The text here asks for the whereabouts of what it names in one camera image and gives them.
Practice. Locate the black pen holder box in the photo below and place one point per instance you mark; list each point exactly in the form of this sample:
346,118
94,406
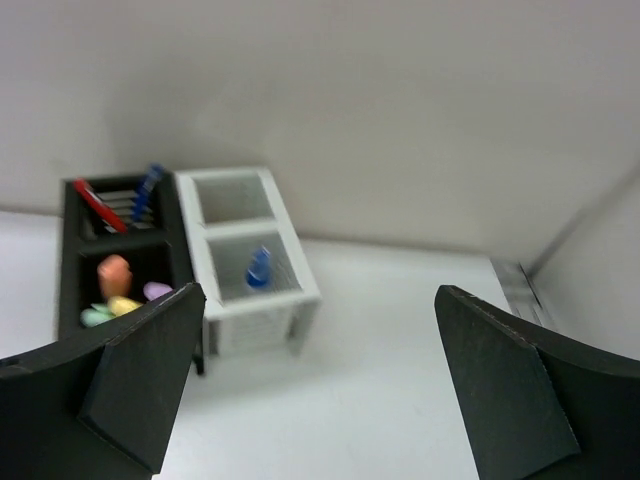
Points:
155,247

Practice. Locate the aluminium side rail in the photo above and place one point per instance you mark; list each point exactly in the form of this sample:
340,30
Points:
522,297

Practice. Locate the orange highlighter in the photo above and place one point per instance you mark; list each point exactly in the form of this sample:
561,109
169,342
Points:
114,276

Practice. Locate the pink highlighter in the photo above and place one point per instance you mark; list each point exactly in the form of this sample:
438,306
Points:
154,290

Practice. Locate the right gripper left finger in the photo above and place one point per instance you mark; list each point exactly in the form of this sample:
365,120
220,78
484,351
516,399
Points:
101,404

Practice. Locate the white pen holder box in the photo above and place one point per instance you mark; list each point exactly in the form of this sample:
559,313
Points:
228,214

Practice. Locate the yellow highlighter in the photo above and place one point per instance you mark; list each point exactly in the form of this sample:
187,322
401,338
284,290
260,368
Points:
120,305

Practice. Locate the blue gel pen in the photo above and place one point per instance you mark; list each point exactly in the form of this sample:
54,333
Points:
153,175

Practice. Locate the red gel pen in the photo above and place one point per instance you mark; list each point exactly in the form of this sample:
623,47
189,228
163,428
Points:
105,213

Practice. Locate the green highlighter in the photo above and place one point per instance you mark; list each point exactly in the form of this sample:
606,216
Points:
95,315

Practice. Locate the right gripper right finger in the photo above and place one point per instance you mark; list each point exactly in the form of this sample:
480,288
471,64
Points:
537,404

